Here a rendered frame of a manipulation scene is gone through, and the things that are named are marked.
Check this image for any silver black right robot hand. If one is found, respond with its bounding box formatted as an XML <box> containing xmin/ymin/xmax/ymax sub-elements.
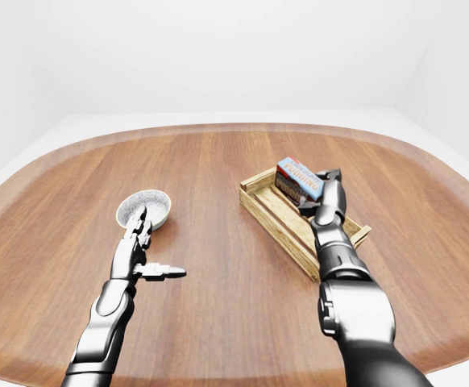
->
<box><xmin>297</xmin><ymin>167</ymin><xmax>349</xmax><ymax>225</ymax></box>

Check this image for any chocolate pudding box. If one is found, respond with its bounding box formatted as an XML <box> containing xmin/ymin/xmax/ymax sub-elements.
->
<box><xmin>274</xmin><ymin>156</ymin><xmax>326</xmax><ymax>207</ymax></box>

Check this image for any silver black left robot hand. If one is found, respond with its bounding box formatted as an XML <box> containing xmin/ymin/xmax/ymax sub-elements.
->
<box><xmin>110</xmin><ymin>205</ymin><xmax>188</xmax><ymax>283</ymax></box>

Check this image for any speckled grey bowl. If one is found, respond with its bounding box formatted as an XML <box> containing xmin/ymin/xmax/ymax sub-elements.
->
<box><xmin>115</xmin><ymin>189</ymin><xmax>172</xmax><ymax>233</ymax></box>

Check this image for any wooden slat tray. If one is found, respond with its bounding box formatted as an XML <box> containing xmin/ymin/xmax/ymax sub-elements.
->
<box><xmin>239</xmin><ymin>166</ymin><xmax>373</xmax><ymax>283</ymax></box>

